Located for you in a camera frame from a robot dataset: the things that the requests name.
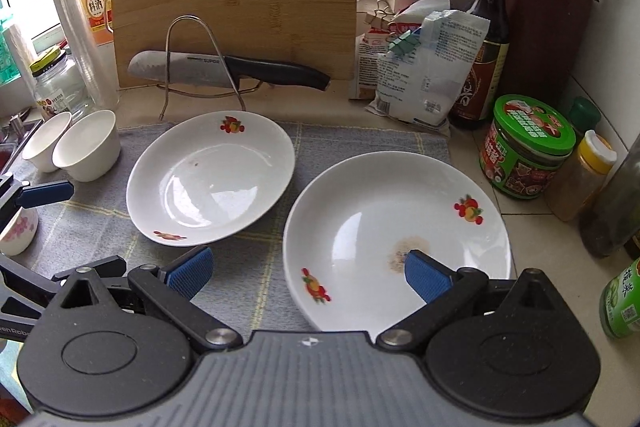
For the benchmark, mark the steel sink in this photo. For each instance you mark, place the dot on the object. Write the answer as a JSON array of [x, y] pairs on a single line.
[[25, 129]]

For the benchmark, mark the white plastic bag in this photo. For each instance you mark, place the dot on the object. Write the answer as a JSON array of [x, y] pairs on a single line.
[[420, 9]]

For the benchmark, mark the glass jar with yellow-green lid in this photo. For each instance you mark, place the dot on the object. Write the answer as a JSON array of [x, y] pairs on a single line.
[[55, 92]]

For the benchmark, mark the dark red knife block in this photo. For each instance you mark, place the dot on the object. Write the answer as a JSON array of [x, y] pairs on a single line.
[[545, 32]]

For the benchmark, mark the white plate with fruit print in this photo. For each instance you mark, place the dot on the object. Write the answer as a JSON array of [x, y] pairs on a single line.
[[360, 227], [210, 177]]

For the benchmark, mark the metal binder clips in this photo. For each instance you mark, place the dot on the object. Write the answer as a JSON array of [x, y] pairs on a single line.
[[381, 12]]

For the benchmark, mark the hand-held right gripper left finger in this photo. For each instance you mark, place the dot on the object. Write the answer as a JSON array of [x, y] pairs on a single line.
[[192, 272]]

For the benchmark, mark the stack of clear plastic cups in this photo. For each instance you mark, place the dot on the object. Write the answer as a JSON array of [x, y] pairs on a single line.
[[85, 57]]

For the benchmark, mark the glass bottle with dark liquid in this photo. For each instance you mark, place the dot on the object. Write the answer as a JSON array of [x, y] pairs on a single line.
[[610, 222]]

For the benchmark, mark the white bowl with pink flowers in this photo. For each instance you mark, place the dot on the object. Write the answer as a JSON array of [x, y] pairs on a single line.
[[90, 157], [42, 147], [17, 237]]

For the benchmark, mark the green soap pump bottle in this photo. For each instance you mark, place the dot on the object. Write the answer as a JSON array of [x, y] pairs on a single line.
[[6, 67]]

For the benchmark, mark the grey and teal plaid towel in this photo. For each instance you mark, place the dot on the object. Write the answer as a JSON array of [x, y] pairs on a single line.
[[325, 142]]

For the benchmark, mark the spice jar with yellow cap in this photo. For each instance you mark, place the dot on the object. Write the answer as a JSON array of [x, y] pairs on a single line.
[[575, 187]]

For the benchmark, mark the dark soy sauce bottle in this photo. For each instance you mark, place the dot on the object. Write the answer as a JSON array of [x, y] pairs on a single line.
[[492, 32]]

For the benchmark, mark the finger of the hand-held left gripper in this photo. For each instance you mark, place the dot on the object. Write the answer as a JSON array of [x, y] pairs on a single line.
[[100, 266], [45, 196]]

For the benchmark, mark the white bag with blue print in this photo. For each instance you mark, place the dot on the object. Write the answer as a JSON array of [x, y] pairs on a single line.
[[430, 82]]

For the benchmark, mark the green binder clip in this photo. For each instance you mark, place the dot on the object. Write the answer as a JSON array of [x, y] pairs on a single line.
[[402, 44]]

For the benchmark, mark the green-capped bottle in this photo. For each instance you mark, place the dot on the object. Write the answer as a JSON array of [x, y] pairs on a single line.
[[584, 114]]

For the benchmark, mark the green label jar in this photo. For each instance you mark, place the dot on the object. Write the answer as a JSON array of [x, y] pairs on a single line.
[[622, 302]]

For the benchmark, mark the metal sink knob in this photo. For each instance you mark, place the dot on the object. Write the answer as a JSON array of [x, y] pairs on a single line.
[[17, 123]]

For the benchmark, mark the jar with green lid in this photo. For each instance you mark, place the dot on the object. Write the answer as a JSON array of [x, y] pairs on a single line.
[[525, 127]]

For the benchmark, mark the red and white packet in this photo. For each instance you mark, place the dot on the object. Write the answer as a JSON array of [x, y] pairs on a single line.
[[367, 67]]

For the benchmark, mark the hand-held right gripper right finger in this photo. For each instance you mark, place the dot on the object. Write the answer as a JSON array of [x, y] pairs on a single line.
[[425, 277]]

